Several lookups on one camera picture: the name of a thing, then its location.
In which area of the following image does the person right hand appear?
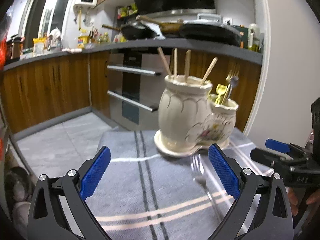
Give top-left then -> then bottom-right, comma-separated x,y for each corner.
287,187 -> 320,217

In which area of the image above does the yellow food package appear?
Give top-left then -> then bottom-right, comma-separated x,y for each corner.
33,37 -> 46,57

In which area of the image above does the gold spoon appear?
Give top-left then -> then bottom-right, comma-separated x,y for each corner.
215,84 -> 227,105

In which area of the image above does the silver fork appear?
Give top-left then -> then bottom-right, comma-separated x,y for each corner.
190,153 -> 222,223

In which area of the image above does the red plastic bag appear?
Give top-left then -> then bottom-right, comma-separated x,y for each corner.
0,38 -> 7,71

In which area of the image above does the silver flower spoon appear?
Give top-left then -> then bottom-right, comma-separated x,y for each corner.
222,76 -> 239,105

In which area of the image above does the wooden chopstick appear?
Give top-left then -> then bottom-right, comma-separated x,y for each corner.
184,49 -> 191,83
157,47 -> 172,77
174,48 -> 178,79
200,57 -> 218,86

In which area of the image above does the yellow oil bottle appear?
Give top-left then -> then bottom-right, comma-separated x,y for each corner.
77,29 -> 89,49

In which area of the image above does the stainless steel oven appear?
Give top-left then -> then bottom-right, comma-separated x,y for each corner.
106,51 -> 167,131

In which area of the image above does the gold fork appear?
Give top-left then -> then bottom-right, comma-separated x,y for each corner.
221,64 -> 240,105

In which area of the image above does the green kitchen appliance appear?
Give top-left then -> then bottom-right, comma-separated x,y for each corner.
232,25 -> 248,49

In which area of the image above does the white oil dispenser bottle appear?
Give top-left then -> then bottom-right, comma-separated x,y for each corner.
247,23 -> 260,52

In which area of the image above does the cream ceramic utensil holder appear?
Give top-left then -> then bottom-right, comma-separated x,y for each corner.
154,75 -> 239,158

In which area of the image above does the grey striped table cloth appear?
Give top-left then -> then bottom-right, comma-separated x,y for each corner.
85,127 -> 276,240

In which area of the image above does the black electric griddle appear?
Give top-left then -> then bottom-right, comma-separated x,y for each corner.
179,13 -> 241,47

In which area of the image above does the grey kitchen countertop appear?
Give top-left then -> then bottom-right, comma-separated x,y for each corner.
3,37 -> 264,72

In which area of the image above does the black wok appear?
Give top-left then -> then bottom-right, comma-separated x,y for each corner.
101,22 -> 157,40

